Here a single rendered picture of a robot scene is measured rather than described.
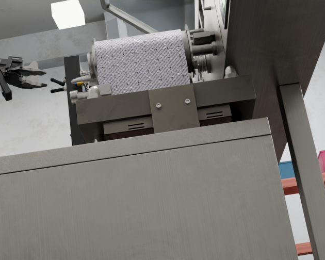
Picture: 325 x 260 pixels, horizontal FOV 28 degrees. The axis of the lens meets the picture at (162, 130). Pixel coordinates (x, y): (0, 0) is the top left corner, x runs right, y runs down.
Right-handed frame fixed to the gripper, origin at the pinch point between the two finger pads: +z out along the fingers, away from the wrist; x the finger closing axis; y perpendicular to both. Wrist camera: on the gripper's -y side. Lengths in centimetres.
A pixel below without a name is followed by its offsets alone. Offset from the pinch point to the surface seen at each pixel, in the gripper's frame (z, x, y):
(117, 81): 29, -55, -46
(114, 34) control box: 24.3, -11.9, 15.5
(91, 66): 22, -53, -40
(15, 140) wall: -168, 766, 527
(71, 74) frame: 13.3, -25.9, -19.2
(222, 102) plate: 53, -73, -66
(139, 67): 34, -57, -42
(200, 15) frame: 54, -33, 7
